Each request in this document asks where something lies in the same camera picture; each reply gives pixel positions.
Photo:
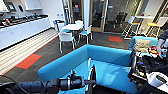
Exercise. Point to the black t-shirt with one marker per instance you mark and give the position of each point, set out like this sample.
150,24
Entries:
93,78

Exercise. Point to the white hanger with black shirt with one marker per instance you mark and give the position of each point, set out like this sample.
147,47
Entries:
89,66

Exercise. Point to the blue sofa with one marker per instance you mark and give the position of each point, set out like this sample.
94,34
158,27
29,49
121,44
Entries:
110,56

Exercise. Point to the black cart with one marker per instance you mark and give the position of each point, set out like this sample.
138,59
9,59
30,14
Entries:
136,71

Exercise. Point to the white square table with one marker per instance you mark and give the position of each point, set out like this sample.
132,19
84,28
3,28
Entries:
71,26

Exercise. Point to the beige patterned cushion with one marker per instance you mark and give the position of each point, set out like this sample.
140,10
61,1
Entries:
141,45

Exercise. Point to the wood framed glass door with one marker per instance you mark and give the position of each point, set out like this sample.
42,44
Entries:
76,10
98,16

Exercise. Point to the white round object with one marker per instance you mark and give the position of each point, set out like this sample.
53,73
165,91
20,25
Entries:
156,80

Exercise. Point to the black office chair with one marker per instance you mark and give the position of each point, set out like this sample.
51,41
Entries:
120,18

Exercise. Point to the red toy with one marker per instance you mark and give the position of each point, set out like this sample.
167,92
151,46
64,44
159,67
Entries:
152,50

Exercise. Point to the white kitchen counter cabinets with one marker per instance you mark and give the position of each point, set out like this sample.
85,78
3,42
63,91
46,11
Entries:
20,33

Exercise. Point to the white bar stool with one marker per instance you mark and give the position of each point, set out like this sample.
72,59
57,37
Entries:
130,19

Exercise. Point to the yellow seat bar stool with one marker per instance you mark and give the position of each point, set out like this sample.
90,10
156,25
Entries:
154,24

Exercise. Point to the person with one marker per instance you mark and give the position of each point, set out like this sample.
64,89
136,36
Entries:
165,35

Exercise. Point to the white upper cabinet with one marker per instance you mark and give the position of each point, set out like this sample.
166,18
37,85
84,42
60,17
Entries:
33,4

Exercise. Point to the dark wall screen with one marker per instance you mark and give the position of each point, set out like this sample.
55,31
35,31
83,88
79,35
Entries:
10,6

